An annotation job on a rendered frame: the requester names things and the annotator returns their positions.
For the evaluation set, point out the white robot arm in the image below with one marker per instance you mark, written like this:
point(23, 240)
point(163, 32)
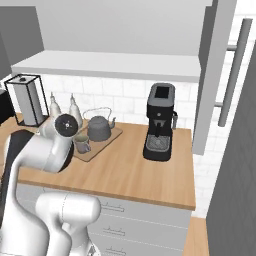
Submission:
point(36, 156)

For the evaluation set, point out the grey kettle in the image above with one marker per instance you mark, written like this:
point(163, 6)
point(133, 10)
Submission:
point(98, 130)

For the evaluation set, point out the wooden tray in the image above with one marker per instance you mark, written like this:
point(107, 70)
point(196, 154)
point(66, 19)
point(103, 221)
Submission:
point(100, 147)

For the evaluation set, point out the grey mug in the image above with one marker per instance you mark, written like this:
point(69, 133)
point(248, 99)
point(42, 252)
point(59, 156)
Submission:
point(81, 142)

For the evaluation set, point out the grey cabinet door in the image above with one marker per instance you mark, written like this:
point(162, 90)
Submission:
point(18, 36)
point(210, 83)

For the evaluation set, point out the black coffee machine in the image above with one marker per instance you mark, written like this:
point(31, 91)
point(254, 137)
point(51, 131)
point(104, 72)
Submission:
point(160, 116)

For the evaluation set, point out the pale glass bottle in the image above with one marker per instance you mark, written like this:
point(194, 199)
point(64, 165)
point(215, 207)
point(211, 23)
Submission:
point(75, 108)
point(54, 107)

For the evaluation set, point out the light grey drawer front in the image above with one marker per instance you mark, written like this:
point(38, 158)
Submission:
point(150, 211)
point(150, 235)
point(140, 250)

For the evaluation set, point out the white paper towel roll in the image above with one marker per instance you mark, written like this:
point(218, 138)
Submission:
point(29, 103)

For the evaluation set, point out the dark grey tall panel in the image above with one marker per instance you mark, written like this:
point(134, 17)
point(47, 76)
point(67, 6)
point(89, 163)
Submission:
point(236, 186)

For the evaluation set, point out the black appliance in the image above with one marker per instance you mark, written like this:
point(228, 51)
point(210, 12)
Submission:
point(6, 106)

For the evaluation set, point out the grey wall cabinet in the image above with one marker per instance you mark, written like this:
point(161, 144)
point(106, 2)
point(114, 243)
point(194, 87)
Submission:
point(116, 36)

